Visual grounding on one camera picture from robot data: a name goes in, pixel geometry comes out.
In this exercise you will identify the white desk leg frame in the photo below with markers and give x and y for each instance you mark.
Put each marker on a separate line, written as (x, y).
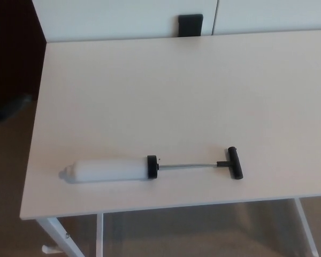
(53, 227)
(306, 227)

